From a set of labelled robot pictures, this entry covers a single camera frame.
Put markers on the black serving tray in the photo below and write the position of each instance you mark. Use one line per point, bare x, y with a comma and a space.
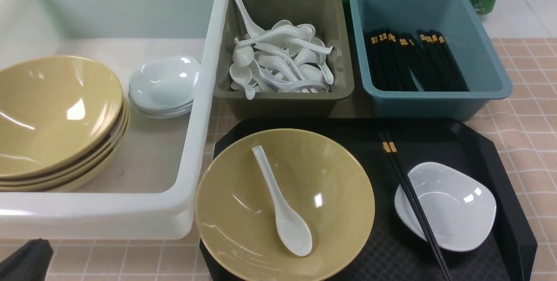
393, 252

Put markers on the stack of yellow bowls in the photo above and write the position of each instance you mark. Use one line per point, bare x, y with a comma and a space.
63, 119

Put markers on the checkered peach tablecloth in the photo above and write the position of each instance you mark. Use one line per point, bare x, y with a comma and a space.
523, 129

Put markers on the blue chopstick bin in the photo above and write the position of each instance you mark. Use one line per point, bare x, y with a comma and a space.
458, 21

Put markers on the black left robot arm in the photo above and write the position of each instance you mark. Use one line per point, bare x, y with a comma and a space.
28, 263

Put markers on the olive green spoon bin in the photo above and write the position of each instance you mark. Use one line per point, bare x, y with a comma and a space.
328, 18

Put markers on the pile of white spoons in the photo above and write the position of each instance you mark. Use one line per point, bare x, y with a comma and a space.
287, 58

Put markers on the white soup spoon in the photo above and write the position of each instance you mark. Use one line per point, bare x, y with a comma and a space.
292, 230

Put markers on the yellow noodle bowl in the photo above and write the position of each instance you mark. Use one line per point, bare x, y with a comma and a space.
319, 179

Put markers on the white sauce dish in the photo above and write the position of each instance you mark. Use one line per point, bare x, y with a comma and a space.
460, 210

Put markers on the large white plastic tub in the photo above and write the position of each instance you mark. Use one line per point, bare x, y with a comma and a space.
147, 189

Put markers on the stack of white dishes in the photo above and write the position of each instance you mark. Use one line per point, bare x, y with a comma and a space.
164, 88

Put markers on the pile of black chopsticks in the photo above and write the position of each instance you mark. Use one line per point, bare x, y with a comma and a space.
405, 62

